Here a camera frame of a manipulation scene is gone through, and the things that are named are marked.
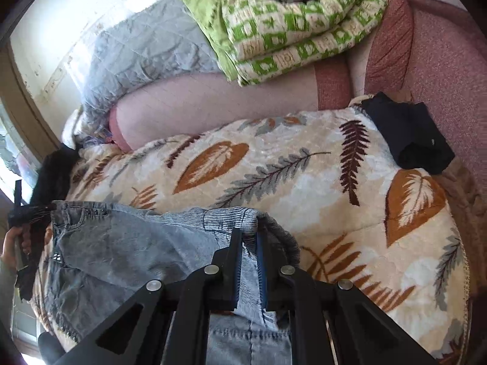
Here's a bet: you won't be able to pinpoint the colourful printed packet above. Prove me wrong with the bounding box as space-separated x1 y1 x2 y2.
86 133 115 148

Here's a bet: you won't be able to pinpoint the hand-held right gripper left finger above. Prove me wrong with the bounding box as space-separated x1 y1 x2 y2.
49 229 244 365

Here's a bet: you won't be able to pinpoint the person's left forearm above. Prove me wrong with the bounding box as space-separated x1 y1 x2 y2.
0 259 19 337

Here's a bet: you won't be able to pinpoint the leaf-print plush blanket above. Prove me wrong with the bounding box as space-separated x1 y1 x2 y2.
30 106 471 365

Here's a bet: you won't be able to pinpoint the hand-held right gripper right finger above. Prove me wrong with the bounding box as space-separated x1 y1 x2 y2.
256 230 438 365

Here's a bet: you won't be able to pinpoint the green and cream patterned quilt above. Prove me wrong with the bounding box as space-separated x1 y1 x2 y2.
183 0 393 87

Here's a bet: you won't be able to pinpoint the white cloth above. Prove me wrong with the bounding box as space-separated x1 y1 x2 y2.
61 108 89 150

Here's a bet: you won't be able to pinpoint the person's left hand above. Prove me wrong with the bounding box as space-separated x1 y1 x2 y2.
1 226 33 272

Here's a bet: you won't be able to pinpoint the wooden window frame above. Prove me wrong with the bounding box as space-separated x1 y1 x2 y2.
5 42 62 153

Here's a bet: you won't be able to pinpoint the blue denim pants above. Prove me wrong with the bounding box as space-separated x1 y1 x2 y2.
44 201 302 365

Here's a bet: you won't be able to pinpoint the pink sofa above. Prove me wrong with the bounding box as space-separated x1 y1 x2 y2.
108 0 487 208

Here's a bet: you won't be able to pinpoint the black fuzzy garment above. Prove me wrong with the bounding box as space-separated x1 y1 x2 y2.
28 142 81 214

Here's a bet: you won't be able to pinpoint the grey quilted blanket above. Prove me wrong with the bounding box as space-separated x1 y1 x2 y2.
81 0 224 138

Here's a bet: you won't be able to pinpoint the brown fringed throw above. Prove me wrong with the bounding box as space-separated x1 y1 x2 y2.
434 159 487 246

